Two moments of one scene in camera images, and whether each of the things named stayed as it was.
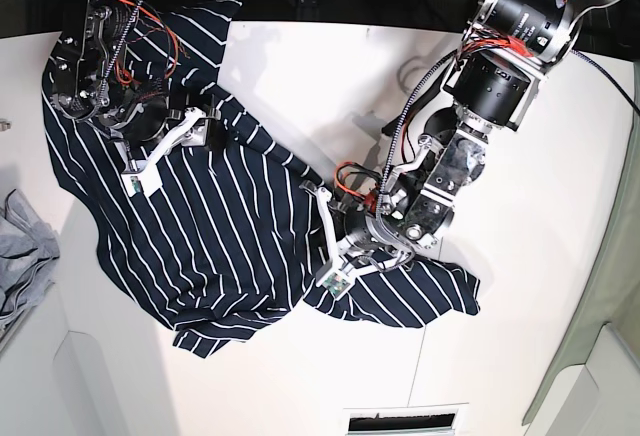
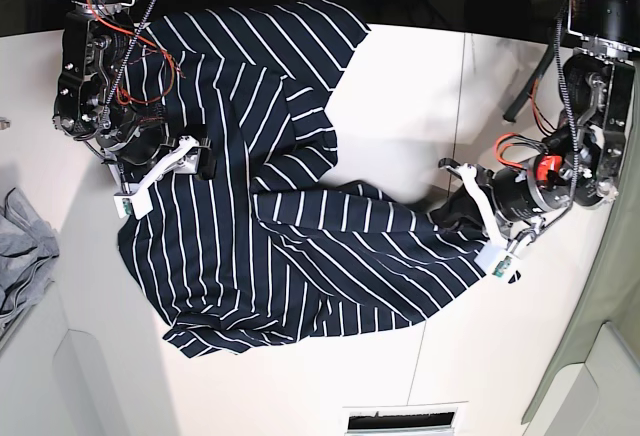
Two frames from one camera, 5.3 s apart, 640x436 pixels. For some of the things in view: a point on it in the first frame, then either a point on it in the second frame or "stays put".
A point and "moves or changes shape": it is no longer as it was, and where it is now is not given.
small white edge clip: (5, 125) stays put
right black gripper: (357, 231) -> (536, 186)
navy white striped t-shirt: (228, 234) moves or changes shape
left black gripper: (153, 117) -> (139, 142)
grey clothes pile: (28, 247) stays put
